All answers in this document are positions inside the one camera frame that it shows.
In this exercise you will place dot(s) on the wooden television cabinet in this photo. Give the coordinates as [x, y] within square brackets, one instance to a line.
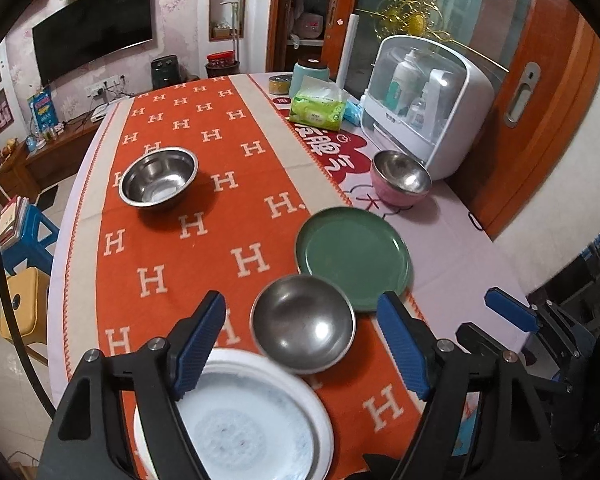
[55, 157]

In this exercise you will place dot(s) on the red basket on dark bin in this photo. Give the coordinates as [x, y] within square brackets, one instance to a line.
[223, 64]

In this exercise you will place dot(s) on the blue plastic stool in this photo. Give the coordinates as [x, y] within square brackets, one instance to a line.
[35, 240]

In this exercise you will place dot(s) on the small round steel bowl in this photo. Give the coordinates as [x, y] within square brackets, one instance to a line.
[300, 322]

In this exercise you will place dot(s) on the white plate with blue pattern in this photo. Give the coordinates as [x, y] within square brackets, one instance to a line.
[250, 425]

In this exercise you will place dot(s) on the wide flat-bottomed steel bowl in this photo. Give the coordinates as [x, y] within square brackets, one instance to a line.
[155, 180]

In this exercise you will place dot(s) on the teal canister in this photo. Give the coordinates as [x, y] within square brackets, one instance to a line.
[305, 77]

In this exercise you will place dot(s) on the blue packet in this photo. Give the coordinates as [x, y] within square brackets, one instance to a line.
[354, 114]

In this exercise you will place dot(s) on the blue printed box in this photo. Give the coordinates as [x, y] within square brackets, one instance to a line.
[41, 110]

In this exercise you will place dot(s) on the fruit on cabinet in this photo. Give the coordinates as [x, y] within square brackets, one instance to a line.
[11, 147]

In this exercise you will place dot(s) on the yellow round tin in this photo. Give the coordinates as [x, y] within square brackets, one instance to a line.
[281, 85]

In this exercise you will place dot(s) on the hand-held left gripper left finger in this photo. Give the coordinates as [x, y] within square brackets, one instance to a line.
[200, 345]

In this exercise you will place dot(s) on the orange patterned table runner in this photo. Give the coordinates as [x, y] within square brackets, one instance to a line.
[210, 270]

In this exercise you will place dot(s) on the black air fryer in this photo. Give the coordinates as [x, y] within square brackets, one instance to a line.
[166, 72]

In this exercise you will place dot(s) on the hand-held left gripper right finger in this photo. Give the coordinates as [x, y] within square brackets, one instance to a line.
[405, 345]

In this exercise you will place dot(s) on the mop in wall niche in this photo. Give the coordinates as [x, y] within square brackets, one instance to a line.
[237, 10]

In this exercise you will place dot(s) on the white upright tube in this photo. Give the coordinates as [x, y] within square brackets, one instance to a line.
[346, 55]

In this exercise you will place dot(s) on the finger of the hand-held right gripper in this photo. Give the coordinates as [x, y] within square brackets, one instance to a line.
[510, 307]
[477, 337]

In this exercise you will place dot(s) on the pale pink printed tablecloth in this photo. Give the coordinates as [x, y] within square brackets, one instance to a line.
[455, 250]

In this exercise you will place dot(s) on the pink rice cooker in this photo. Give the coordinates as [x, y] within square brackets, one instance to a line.
[309, 25]

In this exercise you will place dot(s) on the pink bowl with steel lining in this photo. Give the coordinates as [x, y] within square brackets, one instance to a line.
[400, 172]

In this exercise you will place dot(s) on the white countertop sterilizer cabinet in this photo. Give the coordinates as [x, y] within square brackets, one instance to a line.
[465, 120]

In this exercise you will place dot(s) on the white set-top box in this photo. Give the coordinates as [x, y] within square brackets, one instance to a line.
[101, 111]

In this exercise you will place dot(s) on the stack of books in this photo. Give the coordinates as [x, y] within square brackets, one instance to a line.
[12, 220]

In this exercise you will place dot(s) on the orange wooden sliding door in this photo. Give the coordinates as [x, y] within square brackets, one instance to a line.
[555, 85]

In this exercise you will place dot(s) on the yellow plastic stool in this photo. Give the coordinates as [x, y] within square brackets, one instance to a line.
[27, 305]

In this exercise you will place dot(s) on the gold hanging ornament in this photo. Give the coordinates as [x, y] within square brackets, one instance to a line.
[415, 22]

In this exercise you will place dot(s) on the white wall socket strip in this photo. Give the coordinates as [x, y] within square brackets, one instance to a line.
[104, 86]

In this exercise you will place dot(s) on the green wet wipes packet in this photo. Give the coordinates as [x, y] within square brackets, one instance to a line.
[315, 112]

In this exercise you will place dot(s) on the black flat television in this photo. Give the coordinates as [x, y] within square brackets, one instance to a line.
[95, 27]

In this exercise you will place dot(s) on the plain white plate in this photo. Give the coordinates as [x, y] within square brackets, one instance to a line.
[327, 440]

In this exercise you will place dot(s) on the white pump bottle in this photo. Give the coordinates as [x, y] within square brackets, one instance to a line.
[402, 85]

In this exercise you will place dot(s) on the black floor mat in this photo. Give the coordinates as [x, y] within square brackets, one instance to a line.
[47, 196]

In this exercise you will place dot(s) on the green plate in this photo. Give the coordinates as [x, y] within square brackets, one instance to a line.
[352, 255]

